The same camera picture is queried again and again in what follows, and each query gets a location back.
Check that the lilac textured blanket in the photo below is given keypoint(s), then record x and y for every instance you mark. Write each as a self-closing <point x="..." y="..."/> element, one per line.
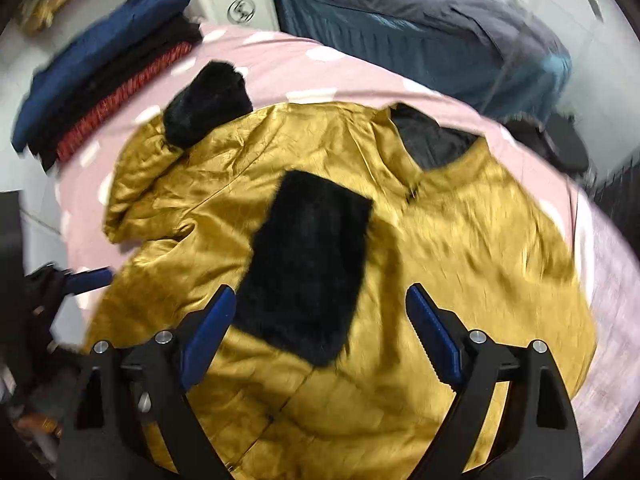
<point x="609" y="271"/>

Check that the folded navy blue garment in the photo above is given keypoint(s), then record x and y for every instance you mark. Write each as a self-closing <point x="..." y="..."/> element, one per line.
<point x="86" y="53"/>

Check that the pink polka dot bedsheet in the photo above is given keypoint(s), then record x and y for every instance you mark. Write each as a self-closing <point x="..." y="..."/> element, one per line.
<point x="282" y="68"/>

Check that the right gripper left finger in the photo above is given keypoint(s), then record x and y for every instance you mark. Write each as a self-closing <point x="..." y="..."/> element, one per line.
<point x="129" y="417"/>

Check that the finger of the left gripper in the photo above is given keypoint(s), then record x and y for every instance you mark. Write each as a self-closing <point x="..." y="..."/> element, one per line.
<point x="67" y="282"/>

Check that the gold satin jacket black fur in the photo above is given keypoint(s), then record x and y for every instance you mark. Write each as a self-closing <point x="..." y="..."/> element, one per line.
<point x="403" y="307"/>

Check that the black metal rack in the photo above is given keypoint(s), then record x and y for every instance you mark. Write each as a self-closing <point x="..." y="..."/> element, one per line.
<point x="618" y="197"/>

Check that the grey and teal bed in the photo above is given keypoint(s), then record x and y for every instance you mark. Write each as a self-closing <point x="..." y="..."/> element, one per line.
<point x="499" y="60"/>

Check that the folded red patterned garment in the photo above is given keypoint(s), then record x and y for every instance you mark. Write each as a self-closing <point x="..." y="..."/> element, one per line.
<point x="81" y="130"/>

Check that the black round stool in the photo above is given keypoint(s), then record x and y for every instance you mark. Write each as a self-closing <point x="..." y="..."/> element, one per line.
<point x="556" y="141"/>

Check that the folded black garment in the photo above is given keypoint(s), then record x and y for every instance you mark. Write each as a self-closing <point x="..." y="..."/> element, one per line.
<point x="107" y="79"/>

